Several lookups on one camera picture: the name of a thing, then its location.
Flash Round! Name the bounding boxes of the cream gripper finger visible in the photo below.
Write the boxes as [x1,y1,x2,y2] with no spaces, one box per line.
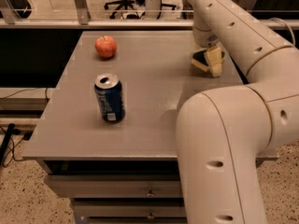
[204,45,222,77]

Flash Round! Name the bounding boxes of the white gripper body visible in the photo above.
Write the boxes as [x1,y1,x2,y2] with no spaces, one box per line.
[192,14,219,48]

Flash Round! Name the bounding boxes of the green and yellow sponge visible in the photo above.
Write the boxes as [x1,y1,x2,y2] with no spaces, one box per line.
[191,49,226,73]

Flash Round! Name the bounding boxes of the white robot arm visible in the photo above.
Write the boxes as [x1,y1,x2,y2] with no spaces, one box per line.
[176,0,298,224]

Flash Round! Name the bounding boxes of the blue pepsi can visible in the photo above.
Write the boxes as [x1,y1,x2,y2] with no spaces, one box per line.
[94,73,125,122]

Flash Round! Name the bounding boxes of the red apple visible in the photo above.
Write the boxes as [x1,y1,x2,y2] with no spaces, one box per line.
[94,35,117,59]

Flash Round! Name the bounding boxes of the grey drawer cabinet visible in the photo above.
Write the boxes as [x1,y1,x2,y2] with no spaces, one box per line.
[24,32,271,224]

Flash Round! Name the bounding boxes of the lower drawer with knob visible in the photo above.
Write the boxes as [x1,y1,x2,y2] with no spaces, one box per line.
[71,199,186,219]

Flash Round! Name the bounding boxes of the drawer with knob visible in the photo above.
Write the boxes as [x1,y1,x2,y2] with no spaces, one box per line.
[71,199,186,219]
[44,175,182,199]

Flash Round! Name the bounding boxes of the upper drawer with knob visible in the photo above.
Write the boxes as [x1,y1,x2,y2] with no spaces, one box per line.
[44,175,182,199]

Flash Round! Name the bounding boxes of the metal window rail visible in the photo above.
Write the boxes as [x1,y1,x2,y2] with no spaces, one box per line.
[0,0,299,30]

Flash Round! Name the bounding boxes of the black floor cables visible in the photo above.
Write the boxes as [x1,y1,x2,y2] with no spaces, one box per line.
[0,123,32,169]

